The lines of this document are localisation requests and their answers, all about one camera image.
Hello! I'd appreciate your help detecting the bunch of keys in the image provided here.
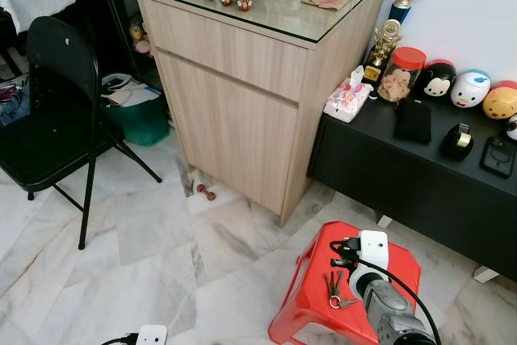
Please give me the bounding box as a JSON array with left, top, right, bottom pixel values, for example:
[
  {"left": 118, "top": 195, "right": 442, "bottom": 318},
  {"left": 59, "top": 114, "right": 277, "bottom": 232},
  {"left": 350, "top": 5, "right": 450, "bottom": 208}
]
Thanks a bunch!
[{"left": 325, "top": 271, "right": 362, "bottom": 309}]

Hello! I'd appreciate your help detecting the small red dumbbell toy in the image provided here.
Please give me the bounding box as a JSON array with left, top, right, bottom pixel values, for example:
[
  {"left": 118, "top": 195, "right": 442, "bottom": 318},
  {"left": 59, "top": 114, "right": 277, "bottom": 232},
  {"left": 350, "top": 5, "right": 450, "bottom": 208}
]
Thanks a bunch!
[{"left": 196, "top": 183, "right": 217, "bottom": 201}]

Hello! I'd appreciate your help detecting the yellow bear plush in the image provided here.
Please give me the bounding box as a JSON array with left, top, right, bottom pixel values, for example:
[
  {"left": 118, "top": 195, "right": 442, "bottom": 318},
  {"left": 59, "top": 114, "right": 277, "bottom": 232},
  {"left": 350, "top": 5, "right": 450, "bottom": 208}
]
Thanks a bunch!
[{"left": 483, "top": 81, "right": 517, "bottom": 120}]

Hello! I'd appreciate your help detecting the black folding chair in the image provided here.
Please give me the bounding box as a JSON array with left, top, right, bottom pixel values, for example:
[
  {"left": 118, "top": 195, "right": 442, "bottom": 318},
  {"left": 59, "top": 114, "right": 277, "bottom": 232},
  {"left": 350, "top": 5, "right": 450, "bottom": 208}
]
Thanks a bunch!
[{"left": 0, "top": 15, "right": 162, "bottom": 250}]

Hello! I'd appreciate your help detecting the black tape dispenser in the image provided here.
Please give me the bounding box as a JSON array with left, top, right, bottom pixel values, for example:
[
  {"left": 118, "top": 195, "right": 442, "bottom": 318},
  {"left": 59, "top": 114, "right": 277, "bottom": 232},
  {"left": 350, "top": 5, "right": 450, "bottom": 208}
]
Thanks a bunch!
[{"left": 440, "top": 123, "right": 475, "bottom": 161}]

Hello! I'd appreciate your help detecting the pink tissue pack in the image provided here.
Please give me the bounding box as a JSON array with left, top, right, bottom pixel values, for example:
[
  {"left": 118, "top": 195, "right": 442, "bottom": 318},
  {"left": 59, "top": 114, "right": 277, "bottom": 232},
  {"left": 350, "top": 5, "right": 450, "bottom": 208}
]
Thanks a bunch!
[{"left": 324, "top": 65, "right": 374, "bottom": 124}]

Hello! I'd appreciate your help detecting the black mouse plush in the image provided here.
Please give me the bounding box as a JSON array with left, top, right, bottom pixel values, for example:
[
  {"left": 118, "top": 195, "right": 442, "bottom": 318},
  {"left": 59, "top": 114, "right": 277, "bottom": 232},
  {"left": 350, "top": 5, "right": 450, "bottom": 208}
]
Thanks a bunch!
[{"left": 418, "top": 59, "right": 457, "bottom": 99}]

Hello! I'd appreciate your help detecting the black wallet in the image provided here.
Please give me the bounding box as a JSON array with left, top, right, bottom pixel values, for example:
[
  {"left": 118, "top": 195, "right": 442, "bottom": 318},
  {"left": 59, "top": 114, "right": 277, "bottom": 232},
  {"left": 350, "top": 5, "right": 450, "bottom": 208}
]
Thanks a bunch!
[{"left": 393, "top": 99, "right": 434, "bottom": 145}]

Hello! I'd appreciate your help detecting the red plastic stool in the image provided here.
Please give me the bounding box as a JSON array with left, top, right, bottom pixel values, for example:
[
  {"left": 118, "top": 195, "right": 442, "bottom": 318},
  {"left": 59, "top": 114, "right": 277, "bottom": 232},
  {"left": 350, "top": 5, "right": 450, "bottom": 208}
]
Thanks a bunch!
[{"left": 268, "top": 221, "right": 422, "bottom": 345}]

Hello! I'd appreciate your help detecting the red-lidded snack jar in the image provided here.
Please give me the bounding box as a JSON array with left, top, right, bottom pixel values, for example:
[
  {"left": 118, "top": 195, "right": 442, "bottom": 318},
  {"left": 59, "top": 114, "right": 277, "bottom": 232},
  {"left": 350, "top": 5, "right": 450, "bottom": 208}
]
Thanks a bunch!
[{"left": 377, "top": 47, "right": 427, "bottom": 104}]

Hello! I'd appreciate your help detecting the green bin with bag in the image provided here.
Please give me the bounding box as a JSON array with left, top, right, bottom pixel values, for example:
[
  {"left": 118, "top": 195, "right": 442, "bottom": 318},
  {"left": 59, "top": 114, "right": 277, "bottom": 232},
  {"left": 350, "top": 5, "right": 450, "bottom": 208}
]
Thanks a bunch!
[{"left": 101, "top": 73, "right": 172, "bottom": 148}]

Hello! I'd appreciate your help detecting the black low console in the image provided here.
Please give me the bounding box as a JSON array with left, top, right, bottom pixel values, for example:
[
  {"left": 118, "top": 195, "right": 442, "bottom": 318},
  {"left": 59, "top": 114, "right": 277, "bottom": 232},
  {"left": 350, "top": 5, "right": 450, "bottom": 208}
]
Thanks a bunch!
[{"left": 307, "top": 90, "right": 517, "bottom": 281}]

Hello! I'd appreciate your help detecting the small gold trophy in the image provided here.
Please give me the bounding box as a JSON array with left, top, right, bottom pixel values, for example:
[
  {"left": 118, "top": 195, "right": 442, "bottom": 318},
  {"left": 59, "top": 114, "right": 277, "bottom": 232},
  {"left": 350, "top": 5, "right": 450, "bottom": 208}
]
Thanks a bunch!
[{"left": 364, "top": 19, "right": 402, "bottom": 83}]

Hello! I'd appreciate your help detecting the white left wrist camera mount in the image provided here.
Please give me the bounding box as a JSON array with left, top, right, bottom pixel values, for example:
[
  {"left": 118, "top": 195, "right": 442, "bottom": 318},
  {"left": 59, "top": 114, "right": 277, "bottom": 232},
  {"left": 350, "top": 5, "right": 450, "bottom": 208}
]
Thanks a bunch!
[{"left": 136, "top": 325, "right": 168, "bottom": 345}]

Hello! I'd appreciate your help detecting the light wooden cabinet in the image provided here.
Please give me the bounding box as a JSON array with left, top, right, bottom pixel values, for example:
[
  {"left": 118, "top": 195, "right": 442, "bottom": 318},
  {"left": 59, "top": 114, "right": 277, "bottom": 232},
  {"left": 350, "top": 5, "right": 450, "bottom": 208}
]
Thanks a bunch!
[{"left": 134, "top": 0, "right": 394, "bottom": 225}]

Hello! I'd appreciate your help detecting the small doll figurine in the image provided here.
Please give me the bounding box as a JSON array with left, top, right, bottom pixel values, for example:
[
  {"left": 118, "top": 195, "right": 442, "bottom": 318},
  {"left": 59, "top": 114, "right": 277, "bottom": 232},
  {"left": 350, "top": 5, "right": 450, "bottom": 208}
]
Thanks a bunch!
[{"left": 129, "top": 20, "right": 154, "bottom": 57}]

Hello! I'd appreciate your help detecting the white duck plush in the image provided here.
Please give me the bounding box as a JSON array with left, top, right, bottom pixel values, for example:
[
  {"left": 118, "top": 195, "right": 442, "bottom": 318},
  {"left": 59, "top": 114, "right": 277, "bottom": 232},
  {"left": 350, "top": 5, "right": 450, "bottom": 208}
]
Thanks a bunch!
[{"left": 450, "top": 70, "right": 491, "bottom": 110}]

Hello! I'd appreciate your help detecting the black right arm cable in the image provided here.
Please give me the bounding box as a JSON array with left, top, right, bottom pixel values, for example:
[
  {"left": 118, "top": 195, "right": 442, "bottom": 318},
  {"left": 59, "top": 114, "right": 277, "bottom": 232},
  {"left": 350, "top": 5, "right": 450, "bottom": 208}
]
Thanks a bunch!
[{"left": 329, "top": 237, "right": 443, "bottom": 345}]

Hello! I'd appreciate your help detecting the black charging pad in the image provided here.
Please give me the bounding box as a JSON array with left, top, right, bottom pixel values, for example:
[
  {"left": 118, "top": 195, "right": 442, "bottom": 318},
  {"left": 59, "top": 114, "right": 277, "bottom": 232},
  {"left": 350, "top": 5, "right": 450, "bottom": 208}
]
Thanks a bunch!
[{"left": 480, "top": 137, "right": 517, "bottom": 179}]

